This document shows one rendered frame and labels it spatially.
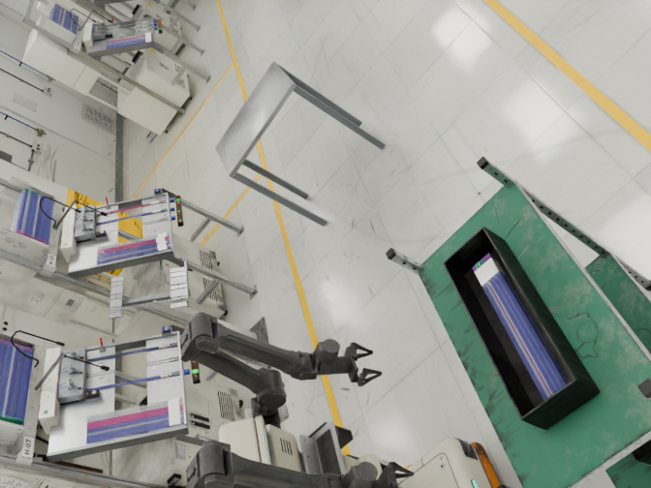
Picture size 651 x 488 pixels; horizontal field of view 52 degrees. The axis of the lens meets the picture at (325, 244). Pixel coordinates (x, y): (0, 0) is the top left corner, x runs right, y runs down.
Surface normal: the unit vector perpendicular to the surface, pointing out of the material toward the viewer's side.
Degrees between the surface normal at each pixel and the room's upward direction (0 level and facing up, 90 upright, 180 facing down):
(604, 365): 0
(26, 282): 90
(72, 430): 48
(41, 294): 90
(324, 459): 0
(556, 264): 0
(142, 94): 90
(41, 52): 90
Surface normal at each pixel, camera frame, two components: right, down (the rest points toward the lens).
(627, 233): -0.74, -0.38
